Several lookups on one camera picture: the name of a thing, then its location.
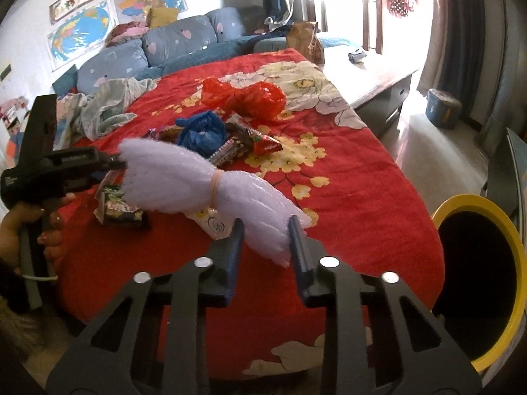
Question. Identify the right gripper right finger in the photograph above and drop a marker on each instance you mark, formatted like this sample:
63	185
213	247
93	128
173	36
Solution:
379	337

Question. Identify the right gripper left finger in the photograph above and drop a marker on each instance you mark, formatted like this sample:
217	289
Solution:
151	337

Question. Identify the green snack wrapper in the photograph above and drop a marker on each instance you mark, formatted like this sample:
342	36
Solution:
112	208

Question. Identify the white foam fruit net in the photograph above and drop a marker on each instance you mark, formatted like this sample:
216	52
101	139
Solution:
172	179

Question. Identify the white yellow plastic bag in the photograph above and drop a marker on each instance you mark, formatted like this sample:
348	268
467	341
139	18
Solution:
212	222

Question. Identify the blue plastic bag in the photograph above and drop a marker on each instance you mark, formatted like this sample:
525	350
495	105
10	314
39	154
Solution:
203	133

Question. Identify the brown chocolate bar wrapper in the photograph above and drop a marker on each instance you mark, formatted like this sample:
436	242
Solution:
227	152

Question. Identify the red snack wrapper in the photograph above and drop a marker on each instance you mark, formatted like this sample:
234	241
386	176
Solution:
262	144

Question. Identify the red plastic bag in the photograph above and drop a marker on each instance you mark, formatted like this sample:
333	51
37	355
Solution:
261	100

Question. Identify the purple snack wrapper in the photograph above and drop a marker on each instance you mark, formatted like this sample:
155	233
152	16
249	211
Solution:
169	134

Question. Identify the yellow rimmed trash bin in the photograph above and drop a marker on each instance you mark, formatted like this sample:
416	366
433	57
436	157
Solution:
483	297

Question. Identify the person's left hand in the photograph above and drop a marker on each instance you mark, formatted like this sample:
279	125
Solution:
25	225

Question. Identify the crumpled grey green cloth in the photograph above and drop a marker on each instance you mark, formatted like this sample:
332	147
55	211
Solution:
96	115

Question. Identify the red floral blanket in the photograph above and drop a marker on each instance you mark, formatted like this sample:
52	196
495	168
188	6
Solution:
362	208

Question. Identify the world map poster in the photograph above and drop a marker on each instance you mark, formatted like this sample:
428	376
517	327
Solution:
79	34

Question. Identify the pink clothes pile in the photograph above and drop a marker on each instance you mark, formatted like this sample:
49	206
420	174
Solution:
125	32

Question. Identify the glass top tv console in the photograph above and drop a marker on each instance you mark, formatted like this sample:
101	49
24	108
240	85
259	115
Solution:
506	183

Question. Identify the yellow cushion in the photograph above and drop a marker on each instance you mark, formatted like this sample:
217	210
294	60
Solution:
161	16

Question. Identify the blue storage bucket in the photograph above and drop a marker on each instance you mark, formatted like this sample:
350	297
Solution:
443	110

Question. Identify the dark coffee table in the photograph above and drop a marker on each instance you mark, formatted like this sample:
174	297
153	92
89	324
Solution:
376	87

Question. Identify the blue sectional sofa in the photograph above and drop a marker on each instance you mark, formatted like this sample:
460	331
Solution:
219	35

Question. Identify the dark right curtain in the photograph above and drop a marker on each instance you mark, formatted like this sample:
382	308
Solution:
455	53

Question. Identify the small toy on table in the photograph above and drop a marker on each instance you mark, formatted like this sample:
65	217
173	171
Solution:
357	56

